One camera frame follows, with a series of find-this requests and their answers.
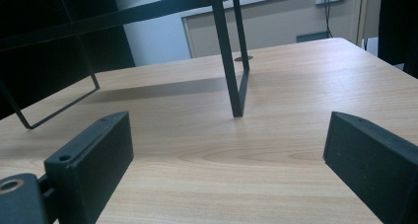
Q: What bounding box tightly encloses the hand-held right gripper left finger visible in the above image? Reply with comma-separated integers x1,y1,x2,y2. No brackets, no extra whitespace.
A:
43,111,135,224

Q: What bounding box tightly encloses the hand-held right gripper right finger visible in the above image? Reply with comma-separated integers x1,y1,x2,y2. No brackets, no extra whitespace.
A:
322,111,418,224

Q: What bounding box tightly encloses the dark cabinet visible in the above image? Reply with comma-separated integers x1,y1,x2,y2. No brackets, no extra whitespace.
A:
0,0,136,120

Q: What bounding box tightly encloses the dark curtain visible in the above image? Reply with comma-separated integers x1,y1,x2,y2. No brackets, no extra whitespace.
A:
377,0,418,79

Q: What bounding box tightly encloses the black power cable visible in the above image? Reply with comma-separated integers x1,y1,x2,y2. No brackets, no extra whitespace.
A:
323,0,333,39

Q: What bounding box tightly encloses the black metal frame stand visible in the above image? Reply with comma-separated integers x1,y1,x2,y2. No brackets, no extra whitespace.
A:
0,0,250,130

